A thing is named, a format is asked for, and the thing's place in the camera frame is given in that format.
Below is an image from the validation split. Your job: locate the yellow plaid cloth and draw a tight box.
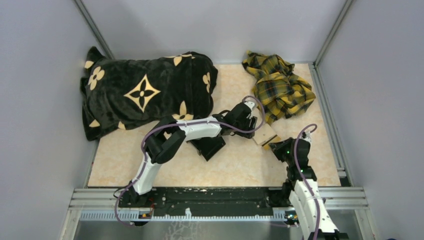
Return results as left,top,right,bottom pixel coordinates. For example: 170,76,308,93
242,50,316,125

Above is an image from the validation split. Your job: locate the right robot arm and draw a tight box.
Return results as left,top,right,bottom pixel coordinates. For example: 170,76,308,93
269,137,349,240

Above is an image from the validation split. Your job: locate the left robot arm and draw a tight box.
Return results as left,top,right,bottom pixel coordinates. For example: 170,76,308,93
118,100,257,208

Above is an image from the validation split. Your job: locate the black rectangular box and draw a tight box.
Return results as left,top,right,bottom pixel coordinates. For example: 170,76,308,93
189,136,226,162

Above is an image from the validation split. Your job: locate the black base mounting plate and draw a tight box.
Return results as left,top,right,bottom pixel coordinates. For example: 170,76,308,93
118,186,315,218

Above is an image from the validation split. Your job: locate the black floral plush blanket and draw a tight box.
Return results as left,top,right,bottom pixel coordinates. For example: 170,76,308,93
80,47,219,141

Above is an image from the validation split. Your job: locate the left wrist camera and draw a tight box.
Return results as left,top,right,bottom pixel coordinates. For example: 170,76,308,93
243,100,257,112

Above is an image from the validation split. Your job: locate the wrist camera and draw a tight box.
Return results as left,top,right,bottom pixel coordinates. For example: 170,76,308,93
243,100,257,112
300,131,312,143

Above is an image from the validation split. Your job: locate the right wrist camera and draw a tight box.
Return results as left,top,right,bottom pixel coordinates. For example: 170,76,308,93
300,131,312,143

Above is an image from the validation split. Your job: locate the aluminium front rail frame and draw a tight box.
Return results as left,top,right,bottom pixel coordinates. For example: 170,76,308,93
68,186,368,210

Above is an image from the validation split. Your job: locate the white cable duct strip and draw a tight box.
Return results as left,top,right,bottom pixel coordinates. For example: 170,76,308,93
79,210,287,222

